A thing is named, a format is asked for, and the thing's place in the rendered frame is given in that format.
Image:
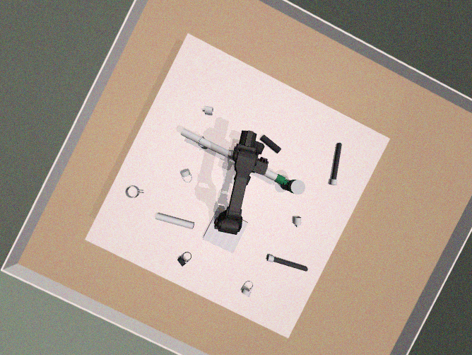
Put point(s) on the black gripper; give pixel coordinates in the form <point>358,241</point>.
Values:
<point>260,146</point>

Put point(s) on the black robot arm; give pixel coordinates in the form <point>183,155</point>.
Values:
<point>246,161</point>

